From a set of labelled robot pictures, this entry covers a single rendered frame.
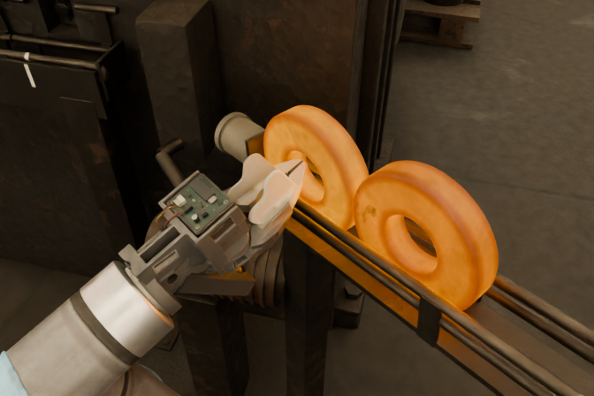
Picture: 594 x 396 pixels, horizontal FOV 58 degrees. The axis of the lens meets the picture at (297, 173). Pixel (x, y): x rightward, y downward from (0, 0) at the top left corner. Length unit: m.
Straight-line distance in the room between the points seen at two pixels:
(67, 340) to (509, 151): 1.59
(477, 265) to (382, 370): 0.82
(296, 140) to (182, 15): 0.26
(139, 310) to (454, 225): 0.29
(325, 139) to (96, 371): 0.31
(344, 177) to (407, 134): 1.33
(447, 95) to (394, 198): 1.62
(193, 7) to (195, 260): 0.37
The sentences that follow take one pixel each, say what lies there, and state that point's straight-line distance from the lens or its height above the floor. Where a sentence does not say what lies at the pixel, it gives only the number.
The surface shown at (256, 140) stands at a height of 0.72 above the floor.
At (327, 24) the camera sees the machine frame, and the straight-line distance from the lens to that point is 0.79.
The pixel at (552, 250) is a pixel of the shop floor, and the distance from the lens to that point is 1.62.
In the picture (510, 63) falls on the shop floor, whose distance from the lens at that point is 2.40.
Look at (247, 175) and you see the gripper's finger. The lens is 0.58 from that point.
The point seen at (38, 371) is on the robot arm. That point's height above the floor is 0.68.
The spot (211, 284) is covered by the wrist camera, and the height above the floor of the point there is 0.65.
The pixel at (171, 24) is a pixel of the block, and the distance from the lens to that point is 0.75.
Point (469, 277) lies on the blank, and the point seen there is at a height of 0.74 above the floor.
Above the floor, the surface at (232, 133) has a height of 0.69.
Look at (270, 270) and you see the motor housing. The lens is 0.77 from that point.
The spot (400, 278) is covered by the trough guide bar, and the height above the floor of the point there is 0.70.
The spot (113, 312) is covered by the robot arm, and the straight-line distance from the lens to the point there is 0.53.
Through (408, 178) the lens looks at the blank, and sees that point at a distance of 0.49.
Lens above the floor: 1.12
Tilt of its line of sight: 42 degrees down
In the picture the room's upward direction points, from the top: straight up
